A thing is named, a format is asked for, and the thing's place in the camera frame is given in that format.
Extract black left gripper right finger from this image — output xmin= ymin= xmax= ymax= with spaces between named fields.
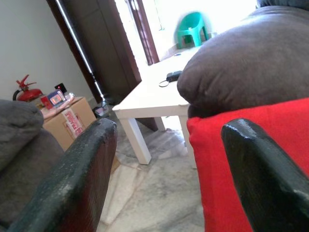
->
xmin=221 ymin=117 xmax=309 ymax=232

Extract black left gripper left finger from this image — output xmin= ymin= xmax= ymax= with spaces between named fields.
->
xmin=6 ymin=117 xmax=118 ymax=232

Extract red fabric pillow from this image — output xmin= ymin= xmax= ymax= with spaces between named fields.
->
xmin=186 ymin=98 xmax=309 ymax=232

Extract grey fabric sofa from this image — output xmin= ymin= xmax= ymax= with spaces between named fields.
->
xmin=177 ymin=0 xmax=309 ymax=119
xmin=0 ymin=99 xmax=65 ymax=229

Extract brown cardboard box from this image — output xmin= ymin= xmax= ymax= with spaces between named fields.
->
xmin=42 ymin=96 xmax=120 ymax=174

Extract small dark gadget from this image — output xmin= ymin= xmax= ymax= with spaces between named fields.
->
xmin=93 ymin=106 xmax=109 ymax=118

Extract pink plastic packet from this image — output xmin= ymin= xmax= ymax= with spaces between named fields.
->
xmin=41 ymin=93 xmax=77 ymax=119

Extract small red box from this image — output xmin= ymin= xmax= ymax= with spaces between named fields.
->
xmin=40 ymin=96 xmax=54 ymax=110

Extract small blue product box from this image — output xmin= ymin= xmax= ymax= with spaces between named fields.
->
xmin=47 ymin=89 xmax=66 ymax=106

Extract small black device red light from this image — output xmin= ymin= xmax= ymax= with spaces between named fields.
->
xmin=54 ymin=83 xmax=68 ymax=94

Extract red fire extinguisher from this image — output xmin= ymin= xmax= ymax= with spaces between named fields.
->
xmin=12 ymin=74 xmax=43 ymax=102

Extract white low coffee table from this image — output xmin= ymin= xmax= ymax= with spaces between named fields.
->
xmin=112 ymin=45 xmax=211 ymax=170

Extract dark brown wooden door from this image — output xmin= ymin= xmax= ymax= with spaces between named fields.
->
xmin=47 ymin=0 xmax=142 ymax=104

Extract green plastic chair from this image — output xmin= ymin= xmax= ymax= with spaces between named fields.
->
xmin=175 ymin=11 xmax=210 ymax=50

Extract brown wooden door frame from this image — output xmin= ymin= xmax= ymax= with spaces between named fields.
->
xmin=126 ymin=0 xmax=160 ymax=66

